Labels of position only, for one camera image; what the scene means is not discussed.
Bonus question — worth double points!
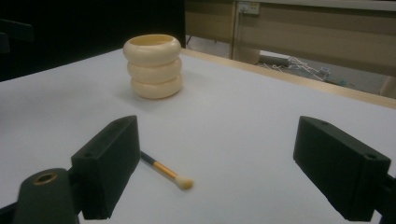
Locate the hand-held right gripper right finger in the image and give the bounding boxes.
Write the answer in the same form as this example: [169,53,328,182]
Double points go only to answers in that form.
[292,115,392,222]

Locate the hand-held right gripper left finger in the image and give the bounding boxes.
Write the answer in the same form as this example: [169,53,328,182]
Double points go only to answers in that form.
[70,115,141,220]

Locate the gold and black makeup brush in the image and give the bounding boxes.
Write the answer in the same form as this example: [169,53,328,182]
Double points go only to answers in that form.
[139,151,194,190]

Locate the cream ringed brush holder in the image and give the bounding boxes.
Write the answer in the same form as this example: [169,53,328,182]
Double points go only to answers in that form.
[122,33,183,101]

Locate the grey power strip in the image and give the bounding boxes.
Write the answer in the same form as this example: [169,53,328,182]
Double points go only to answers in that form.
[258,54,294,67]

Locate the black curtain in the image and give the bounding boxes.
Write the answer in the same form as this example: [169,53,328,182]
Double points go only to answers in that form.
[0,0,187,82]

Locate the light wooden desk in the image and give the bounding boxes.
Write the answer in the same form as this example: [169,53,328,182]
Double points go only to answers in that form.
[185,0,396,98]

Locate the white cables on floor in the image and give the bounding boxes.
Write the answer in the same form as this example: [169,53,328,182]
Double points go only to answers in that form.
[263,56,332,82]

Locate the white wall socket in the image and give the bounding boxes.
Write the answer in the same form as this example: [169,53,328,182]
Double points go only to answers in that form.
[237,1,262,16]

